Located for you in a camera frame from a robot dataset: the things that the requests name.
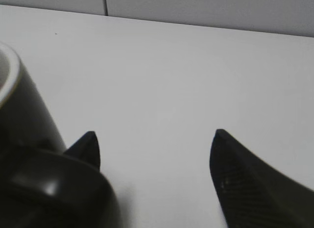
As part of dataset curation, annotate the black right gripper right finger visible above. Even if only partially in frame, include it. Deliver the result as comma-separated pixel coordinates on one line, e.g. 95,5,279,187
209,129,314,228

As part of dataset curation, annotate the black mug white interior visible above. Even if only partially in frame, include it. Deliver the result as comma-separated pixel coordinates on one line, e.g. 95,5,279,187
0,44,122,228

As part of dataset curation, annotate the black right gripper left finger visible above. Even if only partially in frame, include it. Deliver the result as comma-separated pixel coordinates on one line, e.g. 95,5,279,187
63,131,101,170

